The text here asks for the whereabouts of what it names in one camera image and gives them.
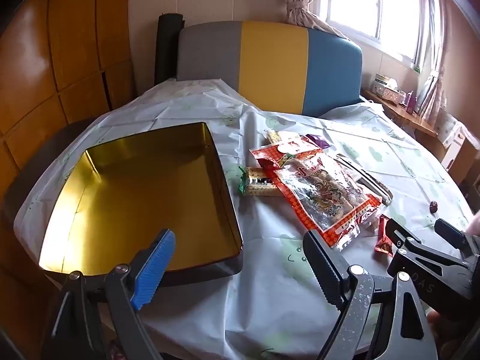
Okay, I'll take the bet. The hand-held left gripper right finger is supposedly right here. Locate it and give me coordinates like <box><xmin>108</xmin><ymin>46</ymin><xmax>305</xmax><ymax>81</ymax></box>
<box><xmin>302</xmin><ymin>229</ymin><xmax>439</xmax><ymax>360</ymax></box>

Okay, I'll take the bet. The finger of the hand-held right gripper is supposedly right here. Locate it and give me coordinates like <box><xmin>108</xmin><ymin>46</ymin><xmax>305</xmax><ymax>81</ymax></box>
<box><xmin>434</xmin><ymin>218</ymin><xmax>474</xmax><ymax>256</ymax></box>
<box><xmin>385</xmin><ymin>218</ymin><xmax>424</xmax><ymax>257</ymax></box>

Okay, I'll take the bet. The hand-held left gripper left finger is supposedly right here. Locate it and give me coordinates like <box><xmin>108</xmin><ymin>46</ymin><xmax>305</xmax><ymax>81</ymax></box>
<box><xmin>50</xmin><ymin>228</ymin><xmax>177</xmax><ymax>360</ymax></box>

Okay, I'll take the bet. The long slim snack packet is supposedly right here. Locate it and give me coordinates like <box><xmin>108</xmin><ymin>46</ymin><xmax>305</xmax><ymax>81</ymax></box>
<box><xmin>335</xmin><ymin>153</ymin><xmax>394</xmax><ymax>207</ymax></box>

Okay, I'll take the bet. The red peanut bag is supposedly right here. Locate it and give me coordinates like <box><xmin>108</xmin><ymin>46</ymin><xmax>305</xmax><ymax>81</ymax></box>
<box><xmin>273</xmin><ymin>153</ymin><xmax>383</xmax><ymax>252</ymax></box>

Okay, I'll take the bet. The gold tin box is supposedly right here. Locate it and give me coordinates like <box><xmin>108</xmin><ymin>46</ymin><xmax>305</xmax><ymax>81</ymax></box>
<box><xmin>37</xmin><ymin>122</ymin><xmax>244</xmax><ymax>287</ymax></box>

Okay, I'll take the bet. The cracker packet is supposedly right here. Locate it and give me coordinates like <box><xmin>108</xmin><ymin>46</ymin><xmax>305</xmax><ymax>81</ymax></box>
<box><xmin>238</xmin><ymin>166</ymin><xmax>282</xmax><ymax>198</ymax></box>

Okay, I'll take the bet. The red snack bag white header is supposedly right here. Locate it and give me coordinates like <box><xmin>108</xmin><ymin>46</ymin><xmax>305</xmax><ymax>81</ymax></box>
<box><xmin>250</xmin><ymin>133</ymin><xmax>324</xmax><ymax>169</ymax></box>

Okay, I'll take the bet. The small red candy packet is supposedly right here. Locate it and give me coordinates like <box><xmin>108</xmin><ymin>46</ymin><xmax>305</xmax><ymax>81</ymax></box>
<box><xmin>373</xmin><ymin>214</ymin><xmax>394</xmax><ymax>259</ymax></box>

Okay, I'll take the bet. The white green-print tablecloth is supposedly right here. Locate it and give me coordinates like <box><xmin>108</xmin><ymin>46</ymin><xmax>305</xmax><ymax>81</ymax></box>
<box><xmin>13</xmin><ymin>78</ymin><xmax>474</xmax><ymax>355</ymax></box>

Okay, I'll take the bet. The white patterned bag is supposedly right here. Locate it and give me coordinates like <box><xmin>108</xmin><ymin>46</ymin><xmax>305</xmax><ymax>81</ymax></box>
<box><xmin>437</xmin><ymin>109</ymin><xmax>467</xmax><ymax>147</ymax></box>

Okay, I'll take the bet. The wooden side shelf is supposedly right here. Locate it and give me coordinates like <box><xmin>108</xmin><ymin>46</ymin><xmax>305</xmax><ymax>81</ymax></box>
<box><xmin>361</xmin><ymin>88</ymin><xmax>439</xmax><ymax>137</ymax></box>

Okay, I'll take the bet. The purple candy wrapper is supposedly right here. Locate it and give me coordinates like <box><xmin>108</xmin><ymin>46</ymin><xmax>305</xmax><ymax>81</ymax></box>
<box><xmin>304</xmin><ymin>134</ymin><xmax>332</xmax><ymax>150</ymax></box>

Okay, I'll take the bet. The pale side curtain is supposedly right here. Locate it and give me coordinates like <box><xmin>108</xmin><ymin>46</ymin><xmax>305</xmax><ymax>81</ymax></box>
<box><xmin>416</xmin><ymin>0</ymin><xmax>456</xmax><ymax>119</ymax></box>

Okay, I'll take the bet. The patterned tissue box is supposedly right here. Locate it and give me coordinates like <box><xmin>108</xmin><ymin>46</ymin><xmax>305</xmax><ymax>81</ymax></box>
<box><xmin>371</xmin><ymin>74</ymin><xmax>407</xmax><ymax>105</ymax></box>

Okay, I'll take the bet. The grey yellow blue chair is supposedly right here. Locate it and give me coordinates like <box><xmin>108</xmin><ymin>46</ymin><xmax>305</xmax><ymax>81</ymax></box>
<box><xmin>176</xmin><ymin>20</ymin><xmax>364</xmax><ymax>118</ymax></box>

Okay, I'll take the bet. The black rolled mat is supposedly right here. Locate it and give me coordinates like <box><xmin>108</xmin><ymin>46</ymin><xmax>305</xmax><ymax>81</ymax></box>
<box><xmin>155</xmin><ymin>14</ymin><xmax>185</xmax><ymax>87</ymax></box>

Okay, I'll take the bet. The window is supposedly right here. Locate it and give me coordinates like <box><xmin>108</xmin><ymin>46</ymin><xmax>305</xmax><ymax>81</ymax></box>
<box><xmin>315</xmin><ymin>0</ymin><xmax>447</xmax><ymax>64</ymax></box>

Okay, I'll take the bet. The wooden wardrobe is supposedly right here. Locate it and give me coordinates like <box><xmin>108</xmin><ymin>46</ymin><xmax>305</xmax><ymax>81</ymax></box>
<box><xmin>0</xmin><ymin>0</ymin><xmax>137</xmax><ymax>360</ymax></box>

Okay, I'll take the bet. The tied pale curtain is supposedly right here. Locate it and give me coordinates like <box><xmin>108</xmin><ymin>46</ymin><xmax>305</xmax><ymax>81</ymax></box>
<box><xmin>277</xmin><ymin>0</ymin><xmax>351</xmax><ymax>40</ymax></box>

